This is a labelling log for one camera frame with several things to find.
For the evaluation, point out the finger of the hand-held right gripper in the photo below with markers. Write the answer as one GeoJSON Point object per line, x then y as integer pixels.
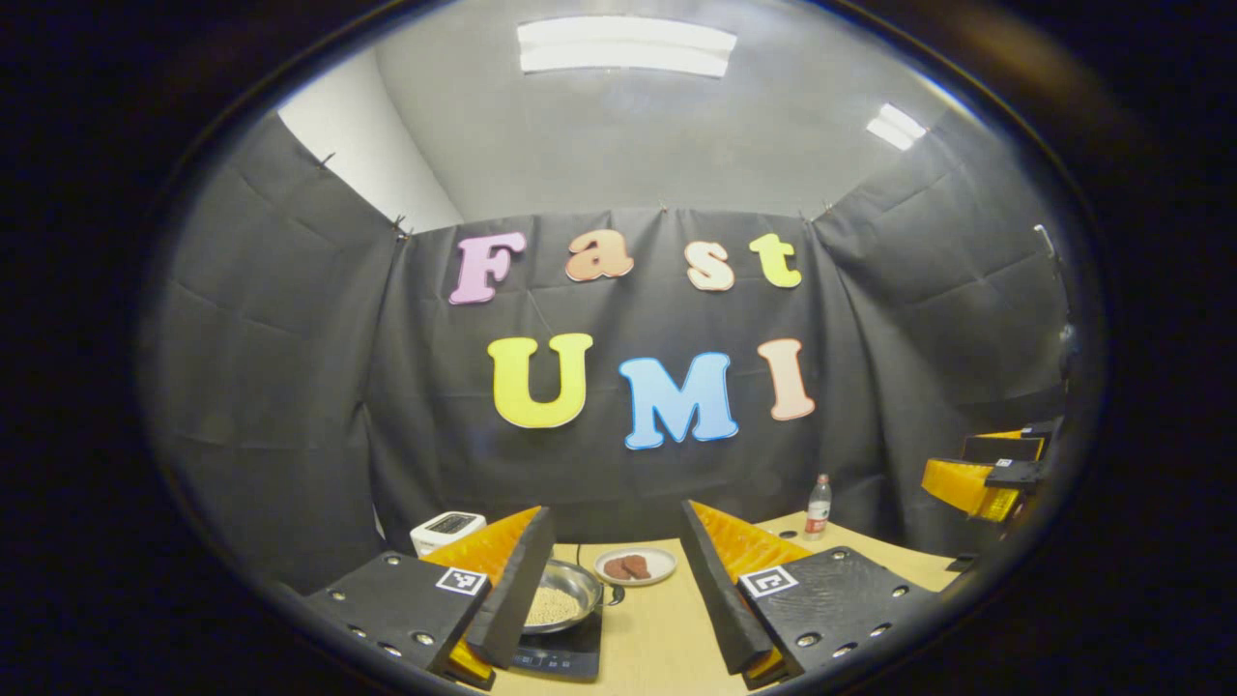
{"type": "Point", "coordinates": [966, 488]}
{"type": "Point", "coordinates": [1005, 448]}

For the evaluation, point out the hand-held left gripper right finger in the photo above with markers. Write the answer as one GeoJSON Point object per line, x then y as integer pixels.
{"type": "Point", "coordinates": [715, 599]}

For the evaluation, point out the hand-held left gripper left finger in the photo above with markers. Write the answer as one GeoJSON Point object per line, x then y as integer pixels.
{"type": "Point", "coordinates": [527, 599]}

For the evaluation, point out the black backdrop cloth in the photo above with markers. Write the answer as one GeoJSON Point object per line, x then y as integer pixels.
{"type": "Point", "coordinates": [290, 367]}

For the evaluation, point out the black induction cooktop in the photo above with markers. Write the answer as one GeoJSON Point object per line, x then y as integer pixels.
{"type": "Point", "coordinates": [565, 657]}

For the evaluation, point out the pile of beige beans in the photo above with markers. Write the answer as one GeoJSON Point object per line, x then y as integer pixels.
{"type": "Point", "coordinates": [553, 607]}

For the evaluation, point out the brown meat piece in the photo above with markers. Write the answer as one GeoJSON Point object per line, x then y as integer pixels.
{"type": "Point", "coordinates": [615, 570]}
{"type": "Point", "coordinates": [638, 566]}

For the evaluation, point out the white toaster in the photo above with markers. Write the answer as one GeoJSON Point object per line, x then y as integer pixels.
{"type": "Point", "coordinates": [446, 530]}

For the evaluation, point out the round white plate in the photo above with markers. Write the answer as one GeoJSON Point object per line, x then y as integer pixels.
{"type": "Point", "coordinates": [662, 561]}

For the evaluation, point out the large ceiling light panel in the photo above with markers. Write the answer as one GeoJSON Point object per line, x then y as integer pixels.
{"type": "Point", "coordinates": [628, 45]}

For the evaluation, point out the small ceiling light panel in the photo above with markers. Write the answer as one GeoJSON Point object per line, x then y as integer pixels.
{"type": "Point", "coordinates": [896, 126]}

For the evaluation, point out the plastic bottle with red label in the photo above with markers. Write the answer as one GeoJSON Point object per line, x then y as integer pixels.
{"type": "Point", "coordinates": [818, 512]}

